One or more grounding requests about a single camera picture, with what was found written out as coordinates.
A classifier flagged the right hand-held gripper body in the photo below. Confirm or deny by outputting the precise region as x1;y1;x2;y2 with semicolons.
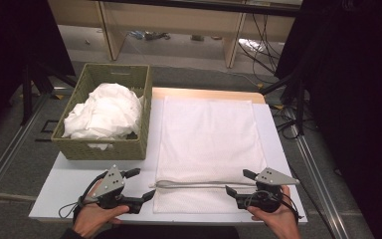
236;167;301;213

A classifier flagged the black curtain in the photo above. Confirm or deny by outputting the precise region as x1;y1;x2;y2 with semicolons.
274;0;382;239
0;0;76;148

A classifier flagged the black floor cables bundle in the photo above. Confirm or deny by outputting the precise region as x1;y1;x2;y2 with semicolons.
237;13;281;77
271;102;302;141

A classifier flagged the person's right hand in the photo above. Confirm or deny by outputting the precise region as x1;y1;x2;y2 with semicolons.
247;185;302;239

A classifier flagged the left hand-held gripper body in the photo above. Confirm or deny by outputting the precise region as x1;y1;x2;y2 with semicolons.
94;163;143;214

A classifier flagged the black metal stand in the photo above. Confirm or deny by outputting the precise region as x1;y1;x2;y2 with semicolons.
260;71;308;136
19;59;80;126

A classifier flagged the white mesh laundry bag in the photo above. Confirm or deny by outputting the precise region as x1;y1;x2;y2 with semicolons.
148;96;269;214

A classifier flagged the aluminium floor rail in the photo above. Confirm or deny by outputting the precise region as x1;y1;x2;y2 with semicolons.
283;109;352;239
0;87;68;211

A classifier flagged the light wooden shelf unit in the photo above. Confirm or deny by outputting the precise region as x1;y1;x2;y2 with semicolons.
46;0;303;70

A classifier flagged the green woven basket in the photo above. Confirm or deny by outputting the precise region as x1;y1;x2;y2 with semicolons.
50;63;153;161

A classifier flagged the person's left hand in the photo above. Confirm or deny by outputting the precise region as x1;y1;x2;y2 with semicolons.
72;180;130;239

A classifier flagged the clear plastic bag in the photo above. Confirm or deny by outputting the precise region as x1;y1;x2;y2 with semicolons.
238;38;267;53

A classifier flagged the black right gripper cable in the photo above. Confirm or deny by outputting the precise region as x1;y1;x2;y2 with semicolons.
280;189;304;224

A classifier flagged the white cloth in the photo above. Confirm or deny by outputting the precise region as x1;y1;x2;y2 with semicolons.
62;83;145;151

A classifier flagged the person's dark clothing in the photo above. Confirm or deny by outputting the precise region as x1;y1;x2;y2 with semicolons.
93;225;241;239

